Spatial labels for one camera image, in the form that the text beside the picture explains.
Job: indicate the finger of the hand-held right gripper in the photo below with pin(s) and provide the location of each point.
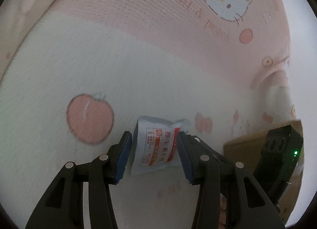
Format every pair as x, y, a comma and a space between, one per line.
205, 148

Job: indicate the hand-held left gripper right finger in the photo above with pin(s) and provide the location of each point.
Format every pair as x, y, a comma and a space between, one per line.
184, 157

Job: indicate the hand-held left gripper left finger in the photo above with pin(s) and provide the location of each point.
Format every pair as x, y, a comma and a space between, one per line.
123, 154

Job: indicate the red and white sachet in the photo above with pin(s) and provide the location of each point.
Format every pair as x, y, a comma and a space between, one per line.
153, 149

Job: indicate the cardboard box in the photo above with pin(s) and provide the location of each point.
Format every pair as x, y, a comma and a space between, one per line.
242, 149

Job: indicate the pink printed blanket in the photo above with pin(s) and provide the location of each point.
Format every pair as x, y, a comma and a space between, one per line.
123, 58

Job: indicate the cream printed pillow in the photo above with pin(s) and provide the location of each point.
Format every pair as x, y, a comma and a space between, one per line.
27, 3

